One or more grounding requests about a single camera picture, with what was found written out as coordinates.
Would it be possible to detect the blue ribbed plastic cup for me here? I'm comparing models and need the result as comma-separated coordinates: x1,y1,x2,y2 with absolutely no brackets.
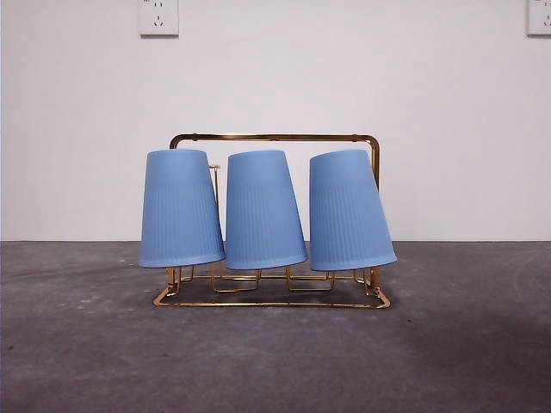
139,149,226,268
308,149,398,273
224,150,309,271

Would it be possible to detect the white wall socket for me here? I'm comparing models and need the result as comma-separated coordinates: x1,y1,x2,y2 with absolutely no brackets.
527,0,551,38
139,0,180,38

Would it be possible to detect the gold wire cup holder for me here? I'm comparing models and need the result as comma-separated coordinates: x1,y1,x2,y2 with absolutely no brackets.
152,132,392,310

